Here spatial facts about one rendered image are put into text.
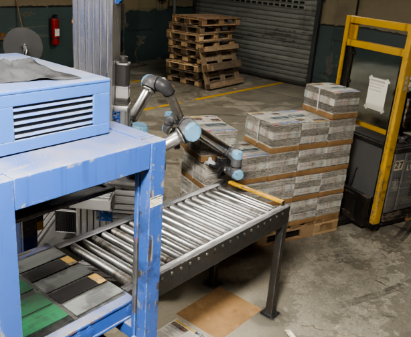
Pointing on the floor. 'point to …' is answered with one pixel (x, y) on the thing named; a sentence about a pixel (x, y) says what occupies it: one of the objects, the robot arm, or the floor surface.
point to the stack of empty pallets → (201, 40)
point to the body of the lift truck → (397, 203)
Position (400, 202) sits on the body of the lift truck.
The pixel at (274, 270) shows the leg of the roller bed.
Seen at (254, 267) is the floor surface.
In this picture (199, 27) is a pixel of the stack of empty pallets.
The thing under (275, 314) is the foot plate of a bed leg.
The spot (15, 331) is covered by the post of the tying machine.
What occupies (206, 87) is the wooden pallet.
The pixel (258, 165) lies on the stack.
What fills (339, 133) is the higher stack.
